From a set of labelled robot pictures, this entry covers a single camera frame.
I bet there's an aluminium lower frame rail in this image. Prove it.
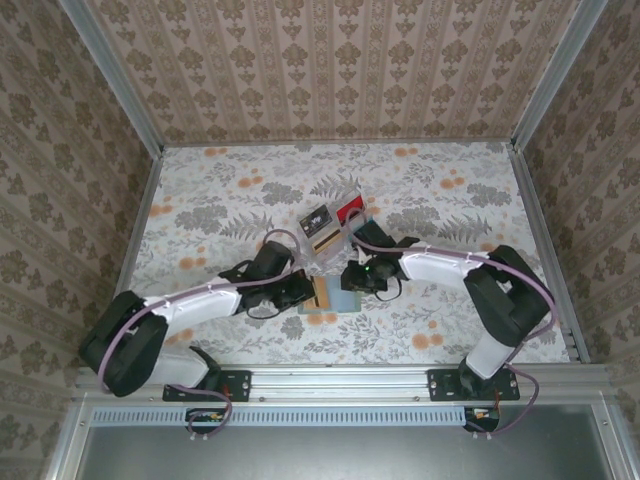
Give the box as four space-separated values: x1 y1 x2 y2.
42 394 90 480
593 394 632 480

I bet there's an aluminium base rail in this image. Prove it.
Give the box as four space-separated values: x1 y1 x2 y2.
74 364 614 401

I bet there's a grey slotted cable duct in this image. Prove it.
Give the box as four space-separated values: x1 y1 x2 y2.
92 405 501 427

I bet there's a clear acrylic card organizer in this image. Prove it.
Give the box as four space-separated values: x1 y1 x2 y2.
298 187 375 269

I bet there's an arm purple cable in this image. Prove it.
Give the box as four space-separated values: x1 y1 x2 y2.
97 228 304 442
344 207 557 437

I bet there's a floral tablecloth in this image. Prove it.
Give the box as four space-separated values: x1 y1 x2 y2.
107 141 571 366

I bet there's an aluminium side rail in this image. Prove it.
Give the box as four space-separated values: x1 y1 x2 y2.
510 144 591 365
94 147 166 366

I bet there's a black cable connector box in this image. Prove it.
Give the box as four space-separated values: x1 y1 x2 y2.
185 407 232 435
462 405 501 434

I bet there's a thin aluminium wall rail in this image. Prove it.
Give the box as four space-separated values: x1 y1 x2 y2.
160 139 516 150

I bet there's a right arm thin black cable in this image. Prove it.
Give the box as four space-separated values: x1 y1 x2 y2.
373 276 405 303

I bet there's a green card holder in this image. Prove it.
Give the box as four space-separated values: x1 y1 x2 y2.
298 274 365 316

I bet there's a gold striped credit card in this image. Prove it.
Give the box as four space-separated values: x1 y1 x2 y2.
310 227 346 254
308 275 333 311

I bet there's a red credit card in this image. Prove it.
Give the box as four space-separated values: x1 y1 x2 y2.
335 195 366 224

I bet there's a black credit card white logo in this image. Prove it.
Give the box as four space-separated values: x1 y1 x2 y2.
299 203 334 239

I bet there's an aluminium corner post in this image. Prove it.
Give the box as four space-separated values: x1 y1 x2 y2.
57 0 166 156
510 0 610 151

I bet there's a grey metal panel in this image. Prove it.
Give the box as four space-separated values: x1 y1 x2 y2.
74 424 617 480

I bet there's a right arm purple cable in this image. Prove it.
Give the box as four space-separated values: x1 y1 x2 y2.
344 207 557 437

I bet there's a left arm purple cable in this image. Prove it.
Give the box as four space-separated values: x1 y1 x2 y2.
97 228 304 442

